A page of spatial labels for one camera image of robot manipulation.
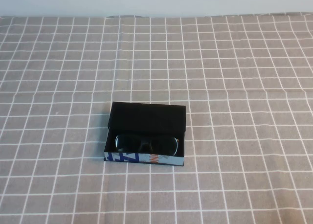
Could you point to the black printed glasses case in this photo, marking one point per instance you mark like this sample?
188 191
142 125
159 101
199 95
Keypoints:
146 116

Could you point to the black framed glasses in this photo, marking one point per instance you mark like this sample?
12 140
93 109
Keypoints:
146 143

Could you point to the grey white checked tablecloth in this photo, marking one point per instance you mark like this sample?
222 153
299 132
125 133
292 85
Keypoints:
234 87

